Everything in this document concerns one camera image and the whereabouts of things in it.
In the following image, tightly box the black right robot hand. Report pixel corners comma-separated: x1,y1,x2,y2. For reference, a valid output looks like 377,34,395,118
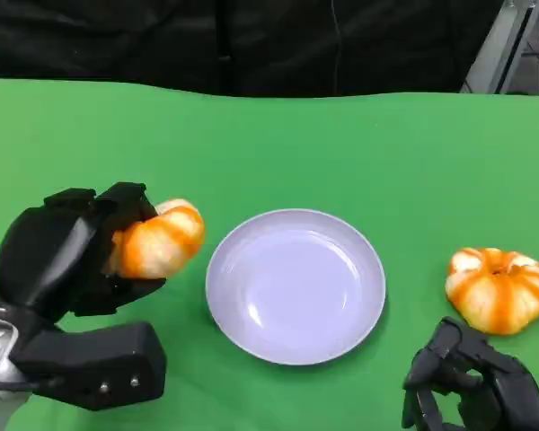
402,316,539,431

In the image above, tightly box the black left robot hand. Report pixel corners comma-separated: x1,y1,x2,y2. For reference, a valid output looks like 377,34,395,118
0,181,168,325

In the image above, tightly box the black curtain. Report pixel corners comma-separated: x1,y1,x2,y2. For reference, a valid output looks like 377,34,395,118
0,0,504,98

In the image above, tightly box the lilac plate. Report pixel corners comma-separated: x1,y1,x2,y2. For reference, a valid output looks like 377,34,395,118
205,207,387,366

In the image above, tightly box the green table cloth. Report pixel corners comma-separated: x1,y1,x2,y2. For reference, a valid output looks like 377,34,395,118
0,76,539,431

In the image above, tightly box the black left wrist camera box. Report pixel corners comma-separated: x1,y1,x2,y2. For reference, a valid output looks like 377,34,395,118
8,321,168,412

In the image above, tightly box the grey metal frame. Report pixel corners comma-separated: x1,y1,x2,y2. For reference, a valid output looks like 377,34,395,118
460,0,539,95

